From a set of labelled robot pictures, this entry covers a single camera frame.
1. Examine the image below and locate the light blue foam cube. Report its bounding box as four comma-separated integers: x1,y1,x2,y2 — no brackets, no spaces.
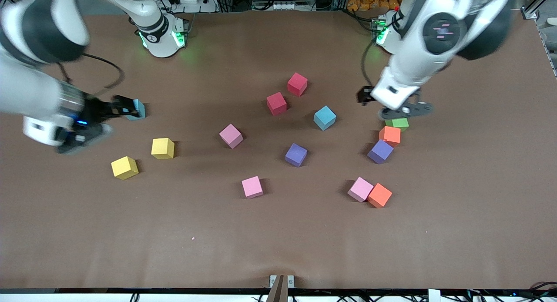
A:
313,105,337,131

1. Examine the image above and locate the red foam cube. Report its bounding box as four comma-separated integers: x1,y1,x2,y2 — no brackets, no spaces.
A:
287,72,309,97
266,92,288,117

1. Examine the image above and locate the purple foam cube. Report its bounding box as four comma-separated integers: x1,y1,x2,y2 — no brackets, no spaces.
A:
367,139,394,164
285,143,308,168

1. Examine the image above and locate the pink foam cube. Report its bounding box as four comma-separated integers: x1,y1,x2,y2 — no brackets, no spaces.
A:
242,176,264,199
219,123,244,149
347,177,374,203

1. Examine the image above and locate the dark teal foam cube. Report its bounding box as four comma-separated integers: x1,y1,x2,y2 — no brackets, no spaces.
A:
130,99,147,121

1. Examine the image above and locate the green foam cube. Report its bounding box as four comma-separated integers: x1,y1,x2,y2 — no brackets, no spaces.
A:
385,117,409,132

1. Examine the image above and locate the orange foam cube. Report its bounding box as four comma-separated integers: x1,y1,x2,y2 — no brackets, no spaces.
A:
379,126,402,147
368,183,393,208

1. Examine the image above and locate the yellow foam cube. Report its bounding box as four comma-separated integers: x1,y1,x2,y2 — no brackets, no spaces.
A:
111,156,140,181
151,138,175,160

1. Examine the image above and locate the brown strip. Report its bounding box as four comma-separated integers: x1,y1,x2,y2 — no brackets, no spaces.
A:
265,275,290,302

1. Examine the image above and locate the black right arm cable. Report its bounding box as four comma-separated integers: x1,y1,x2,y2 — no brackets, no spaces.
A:
54,53,126,97

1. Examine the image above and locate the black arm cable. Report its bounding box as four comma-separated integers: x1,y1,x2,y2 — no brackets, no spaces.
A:
54,53,126,97
360,37,381,90

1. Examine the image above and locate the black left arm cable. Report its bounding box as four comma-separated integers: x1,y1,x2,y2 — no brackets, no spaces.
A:
360,37,381,90

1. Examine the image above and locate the metal table edge bracket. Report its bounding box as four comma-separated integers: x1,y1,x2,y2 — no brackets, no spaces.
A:
269,275,295,289

